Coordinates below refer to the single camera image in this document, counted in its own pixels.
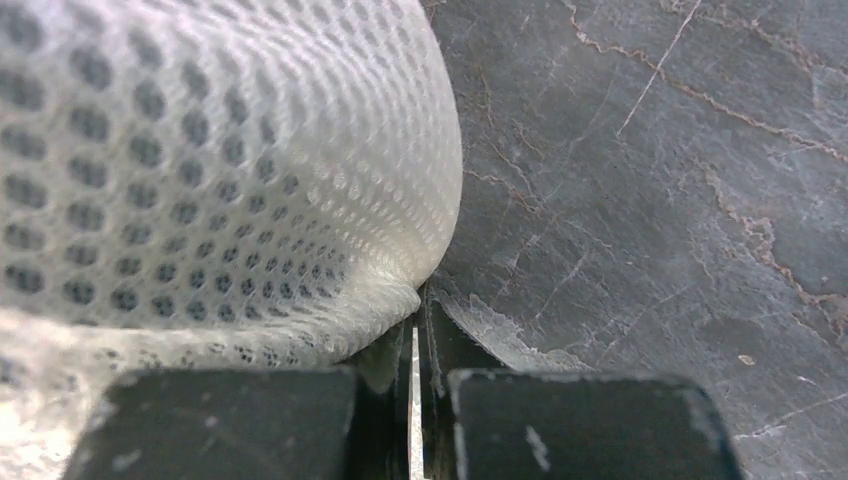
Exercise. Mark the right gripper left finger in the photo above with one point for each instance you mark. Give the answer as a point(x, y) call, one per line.
point(345, 422)

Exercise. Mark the white round tub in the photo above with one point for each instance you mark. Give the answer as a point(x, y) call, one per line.
point(195, 184)

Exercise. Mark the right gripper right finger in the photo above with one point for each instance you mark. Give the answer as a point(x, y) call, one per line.
point(483, 420)

